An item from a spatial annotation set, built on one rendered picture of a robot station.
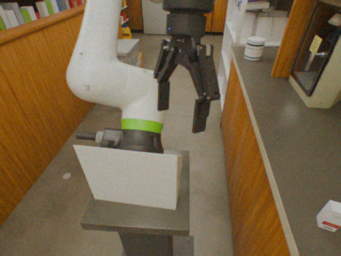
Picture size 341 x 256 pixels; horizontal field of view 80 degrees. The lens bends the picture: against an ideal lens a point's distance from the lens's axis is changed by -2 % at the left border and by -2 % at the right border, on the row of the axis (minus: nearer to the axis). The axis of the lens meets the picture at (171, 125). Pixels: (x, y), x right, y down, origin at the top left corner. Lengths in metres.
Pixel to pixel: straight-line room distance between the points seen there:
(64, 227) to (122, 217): 1.22
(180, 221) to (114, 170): 0.25
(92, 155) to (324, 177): 0.78
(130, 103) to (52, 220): 1.49
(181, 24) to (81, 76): 0.28
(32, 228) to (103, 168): 1.43
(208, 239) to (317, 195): 1.00
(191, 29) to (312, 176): 0.69
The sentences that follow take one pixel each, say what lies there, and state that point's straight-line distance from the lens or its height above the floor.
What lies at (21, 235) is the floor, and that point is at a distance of 1.99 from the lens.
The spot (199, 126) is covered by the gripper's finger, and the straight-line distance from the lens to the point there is 0.42.
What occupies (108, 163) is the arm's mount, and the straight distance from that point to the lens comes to 0.57.
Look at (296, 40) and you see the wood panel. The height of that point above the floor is 1.18.
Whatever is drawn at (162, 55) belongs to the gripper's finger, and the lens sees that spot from 0.48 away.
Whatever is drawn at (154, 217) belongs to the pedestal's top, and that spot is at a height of 0.94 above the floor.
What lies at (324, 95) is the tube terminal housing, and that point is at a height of 1.01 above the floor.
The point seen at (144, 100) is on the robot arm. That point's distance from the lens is 0.59.
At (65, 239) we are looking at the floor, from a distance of 1.83.
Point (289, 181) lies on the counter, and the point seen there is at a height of 0.94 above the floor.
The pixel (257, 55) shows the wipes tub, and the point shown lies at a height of 0.99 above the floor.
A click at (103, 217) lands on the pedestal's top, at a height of 0.94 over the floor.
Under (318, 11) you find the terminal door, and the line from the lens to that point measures 1.39.
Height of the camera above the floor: 1.53
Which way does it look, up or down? 38 degrees down
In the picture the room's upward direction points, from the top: straight up
